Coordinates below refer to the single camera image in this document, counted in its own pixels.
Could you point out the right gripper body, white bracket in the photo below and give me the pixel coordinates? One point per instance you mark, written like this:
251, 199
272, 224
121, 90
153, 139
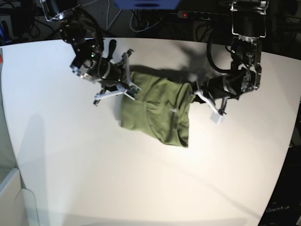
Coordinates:
115, 79

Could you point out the left gripper body, white bracket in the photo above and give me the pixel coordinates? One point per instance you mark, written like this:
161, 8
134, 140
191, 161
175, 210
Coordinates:
215, 92

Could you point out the green T-shirt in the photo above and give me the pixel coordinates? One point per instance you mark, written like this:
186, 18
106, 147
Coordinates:
159, 110

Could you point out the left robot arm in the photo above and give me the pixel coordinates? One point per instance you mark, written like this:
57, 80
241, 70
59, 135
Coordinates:
248, 18

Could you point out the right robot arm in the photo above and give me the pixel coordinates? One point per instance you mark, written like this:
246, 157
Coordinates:
79, 29

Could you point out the blue box overhead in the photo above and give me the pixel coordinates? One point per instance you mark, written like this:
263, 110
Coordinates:
147, 4

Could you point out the black power strip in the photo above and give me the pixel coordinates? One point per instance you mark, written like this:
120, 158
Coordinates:
200, 16

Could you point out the black OpenArm base box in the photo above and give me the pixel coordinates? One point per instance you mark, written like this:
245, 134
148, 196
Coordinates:
284, 207

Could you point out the white bin at left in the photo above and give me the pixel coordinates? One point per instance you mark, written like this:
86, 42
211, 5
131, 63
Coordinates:
17, 205

